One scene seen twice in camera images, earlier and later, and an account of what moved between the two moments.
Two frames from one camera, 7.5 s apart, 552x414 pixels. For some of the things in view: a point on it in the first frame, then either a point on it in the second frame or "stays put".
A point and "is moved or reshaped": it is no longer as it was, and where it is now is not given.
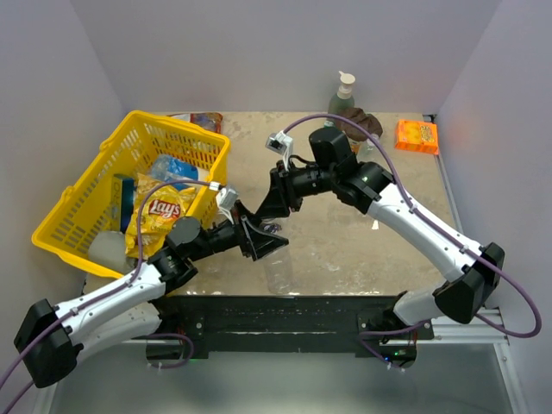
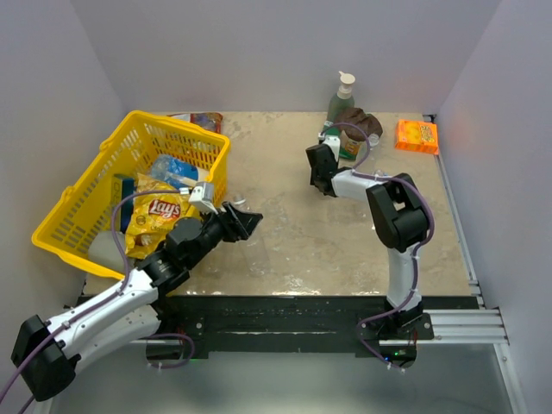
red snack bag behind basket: (209, 121) stays put
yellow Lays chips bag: (160, 209) stays put
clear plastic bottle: (279, 268) is moved or reshaped
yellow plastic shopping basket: (87, 208) stays put
